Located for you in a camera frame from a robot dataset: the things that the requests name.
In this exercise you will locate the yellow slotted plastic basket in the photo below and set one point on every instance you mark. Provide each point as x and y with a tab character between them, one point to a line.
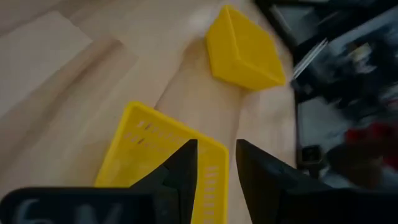
140	149
245	53

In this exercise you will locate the light wooden shelf board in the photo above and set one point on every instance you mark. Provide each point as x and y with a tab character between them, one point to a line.
37	56

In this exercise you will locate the white metal bracket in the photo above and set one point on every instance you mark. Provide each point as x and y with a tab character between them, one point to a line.
311	56

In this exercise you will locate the red cart bin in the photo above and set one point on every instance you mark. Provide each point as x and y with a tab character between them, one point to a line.
370	137

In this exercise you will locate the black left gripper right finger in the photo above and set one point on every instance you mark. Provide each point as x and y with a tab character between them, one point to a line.
261	174

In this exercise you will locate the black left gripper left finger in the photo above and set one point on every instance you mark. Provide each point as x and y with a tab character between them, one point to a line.
183	186

